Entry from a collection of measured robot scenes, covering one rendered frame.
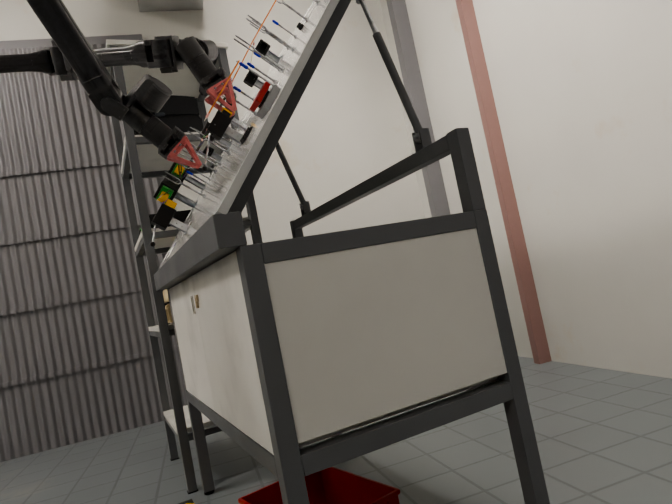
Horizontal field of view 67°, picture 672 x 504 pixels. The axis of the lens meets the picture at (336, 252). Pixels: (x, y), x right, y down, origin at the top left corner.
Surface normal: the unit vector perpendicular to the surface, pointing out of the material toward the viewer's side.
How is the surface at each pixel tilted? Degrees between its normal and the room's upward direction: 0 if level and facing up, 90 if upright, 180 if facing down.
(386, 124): 90
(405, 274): 90
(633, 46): 90
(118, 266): 90
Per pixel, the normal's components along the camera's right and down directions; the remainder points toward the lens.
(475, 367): 0.41, -0.14
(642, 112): -0.95, 0.17
